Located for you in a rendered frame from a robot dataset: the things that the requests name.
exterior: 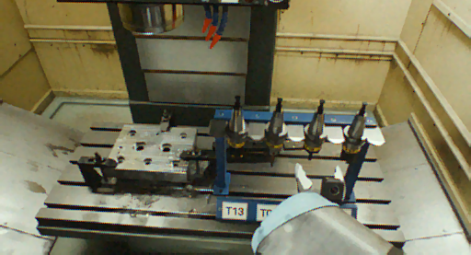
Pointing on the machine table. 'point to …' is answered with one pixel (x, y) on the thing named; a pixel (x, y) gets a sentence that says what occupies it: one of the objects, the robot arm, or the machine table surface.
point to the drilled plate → (163, 171)
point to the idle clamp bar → (252, 147)
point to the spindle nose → (151, 17)
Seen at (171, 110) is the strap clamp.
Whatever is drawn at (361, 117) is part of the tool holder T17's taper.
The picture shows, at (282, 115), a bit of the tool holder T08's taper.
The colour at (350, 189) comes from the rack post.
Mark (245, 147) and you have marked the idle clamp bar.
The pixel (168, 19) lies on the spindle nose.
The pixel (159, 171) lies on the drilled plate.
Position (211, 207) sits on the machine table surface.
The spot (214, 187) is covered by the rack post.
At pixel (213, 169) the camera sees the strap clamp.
